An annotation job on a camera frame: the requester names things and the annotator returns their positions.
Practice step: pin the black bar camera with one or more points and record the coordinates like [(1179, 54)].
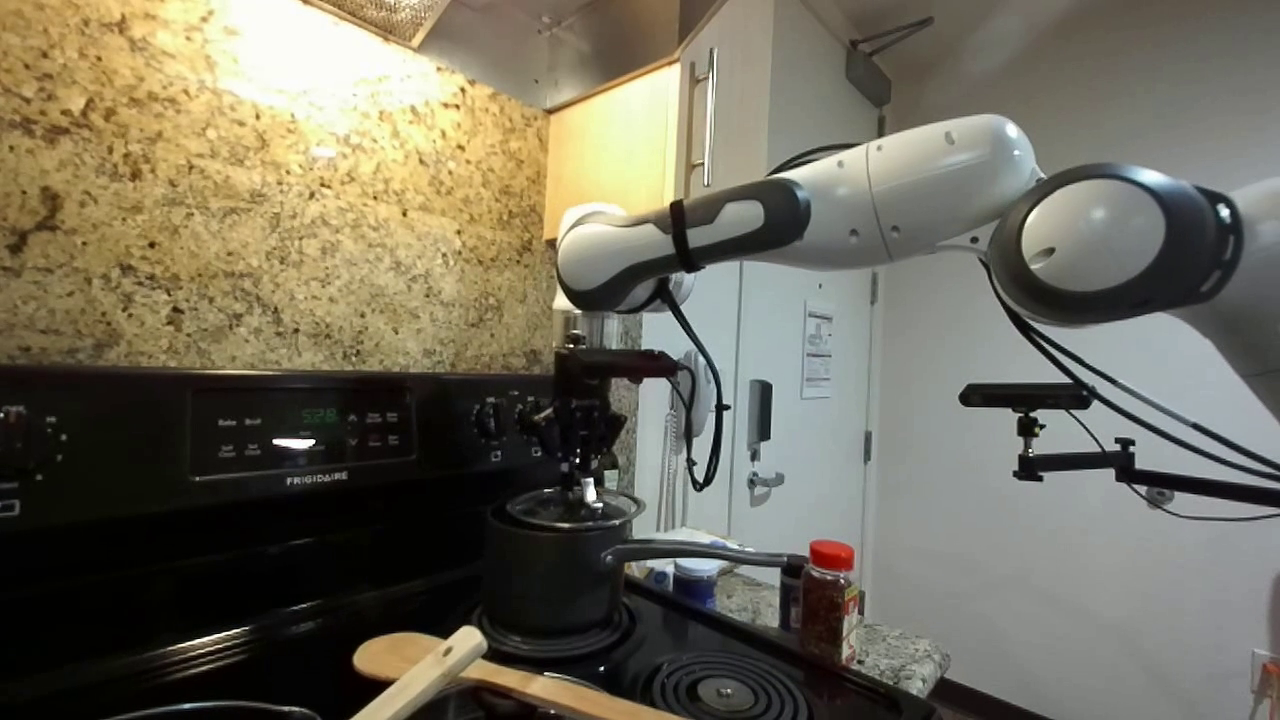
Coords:
[(1024, 397)]

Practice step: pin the black door keypad lock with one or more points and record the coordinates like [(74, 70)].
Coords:
[(757, 416)]

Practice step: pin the black stove knob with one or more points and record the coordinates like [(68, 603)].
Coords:
[(490, 416), (29, 441), (530, 412)]

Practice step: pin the black electric stove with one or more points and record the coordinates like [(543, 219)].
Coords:
[(161, 563)]

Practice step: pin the steel range hood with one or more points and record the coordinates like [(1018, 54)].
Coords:
[(507, 47)]

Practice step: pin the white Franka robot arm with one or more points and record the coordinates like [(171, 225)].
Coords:
[(883, 201)]

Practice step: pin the white blue container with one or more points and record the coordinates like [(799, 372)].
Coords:
[(685, 580)]

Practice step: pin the white door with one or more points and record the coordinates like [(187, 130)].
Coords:
[(785, 480)]

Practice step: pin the black coil burner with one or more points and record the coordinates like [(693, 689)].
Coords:
[(726, 689)]

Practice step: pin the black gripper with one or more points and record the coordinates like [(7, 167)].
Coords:
[(582, 416)]

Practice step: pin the grey door closer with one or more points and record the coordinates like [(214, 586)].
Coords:
[(875, 63)]

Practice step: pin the spice jar red cap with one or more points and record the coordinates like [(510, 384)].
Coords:
[(828, 605)]

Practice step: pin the white wall phone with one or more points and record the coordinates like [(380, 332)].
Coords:
[(699, 400)]

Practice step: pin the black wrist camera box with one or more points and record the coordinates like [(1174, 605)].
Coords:
[(616, 363)]

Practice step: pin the wooden spoon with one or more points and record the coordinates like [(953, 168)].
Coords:
[(534, 680)]

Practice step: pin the paper notice on door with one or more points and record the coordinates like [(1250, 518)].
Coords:
[(817, 355)]

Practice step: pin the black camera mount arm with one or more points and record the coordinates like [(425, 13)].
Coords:
[(1133, 471)]

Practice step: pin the light wood wall cabinet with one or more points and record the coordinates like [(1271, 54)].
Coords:
[(613, 145)]

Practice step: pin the glass pot lid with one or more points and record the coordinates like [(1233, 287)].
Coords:
[(565, 511)]

